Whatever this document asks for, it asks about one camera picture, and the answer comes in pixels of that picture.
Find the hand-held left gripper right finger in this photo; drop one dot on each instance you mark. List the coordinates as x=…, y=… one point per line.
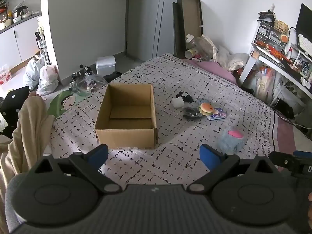
x=210, y=158

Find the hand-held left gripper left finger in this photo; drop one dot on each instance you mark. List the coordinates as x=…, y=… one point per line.
x=98, y=154

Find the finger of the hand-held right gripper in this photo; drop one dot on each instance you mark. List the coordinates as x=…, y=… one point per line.
x=284, y=161

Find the brown cardboard box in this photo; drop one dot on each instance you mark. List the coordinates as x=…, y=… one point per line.
x=126, y=136

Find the burger plush toy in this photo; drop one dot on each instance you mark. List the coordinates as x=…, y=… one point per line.
x=206, y=108

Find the black and white plush toy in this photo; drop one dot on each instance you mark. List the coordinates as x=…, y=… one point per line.
x=178, y=102

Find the blue card box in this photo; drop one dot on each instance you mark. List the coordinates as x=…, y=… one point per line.
x=217, y=115

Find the black pouch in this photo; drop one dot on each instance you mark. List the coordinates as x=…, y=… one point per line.
x=191, y=114

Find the green cartoon mat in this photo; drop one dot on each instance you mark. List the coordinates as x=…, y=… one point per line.
x=63, y=102

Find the clear plastic bag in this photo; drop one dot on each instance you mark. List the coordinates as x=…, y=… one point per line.
x=90, y=85

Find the beige blanket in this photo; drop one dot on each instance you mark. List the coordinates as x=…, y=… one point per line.
x=26, y=126

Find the grey patterned blanket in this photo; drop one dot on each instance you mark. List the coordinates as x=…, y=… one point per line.
x=170, y=78

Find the white plastic storage box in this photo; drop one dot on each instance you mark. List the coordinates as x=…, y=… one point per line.
x=105, y=64

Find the white and pink plastic bag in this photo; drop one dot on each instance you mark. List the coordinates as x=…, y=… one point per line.
x=48, y=78

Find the black dotted cloth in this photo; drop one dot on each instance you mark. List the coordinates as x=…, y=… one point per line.
x=14, y=102

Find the white cloth pile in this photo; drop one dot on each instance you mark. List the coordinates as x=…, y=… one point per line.
x=234, y=59

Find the white desk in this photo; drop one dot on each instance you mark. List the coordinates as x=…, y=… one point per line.
x=270, y=61

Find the clear plastic bottle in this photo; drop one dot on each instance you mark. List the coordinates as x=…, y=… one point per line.
x=195, y=42

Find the white keyboard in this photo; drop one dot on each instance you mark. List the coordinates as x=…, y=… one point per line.
x=306, y=43

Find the white drawer organizer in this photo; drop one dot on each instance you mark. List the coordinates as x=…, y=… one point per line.
x=265, y=35

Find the wicker basket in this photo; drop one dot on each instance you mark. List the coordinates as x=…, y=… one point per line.
x=281, y=26

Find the white kitchen cabinet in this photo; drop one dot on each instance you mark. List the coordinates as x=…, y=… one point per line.
x=14, y=43

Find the black monitor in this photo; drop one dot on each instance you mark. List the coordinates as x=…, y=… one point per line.
x=306, y=19

